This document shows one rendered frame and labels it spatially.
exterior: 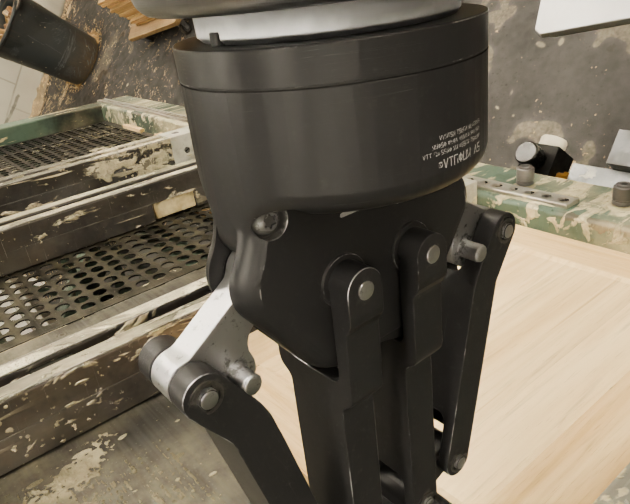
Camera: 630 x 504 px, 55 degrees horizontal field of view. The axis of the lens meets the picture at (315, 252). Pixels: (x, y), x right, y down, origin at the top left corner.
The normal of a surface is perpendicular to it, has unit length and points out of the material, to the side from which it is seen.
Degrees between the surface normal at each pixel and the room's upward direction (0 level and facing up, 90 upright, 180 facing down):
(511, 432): 54
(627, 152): 0
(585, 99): 0
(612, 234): 36
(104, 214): 90
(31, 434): 90
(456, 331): 22
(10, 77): 90
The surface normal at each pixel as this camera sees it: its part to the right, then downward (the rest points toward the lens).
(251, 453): 0.63, 0.26
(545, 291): -0.11, -0.90
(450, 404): -0.77, 0.13
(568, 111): -0.69, -0.24
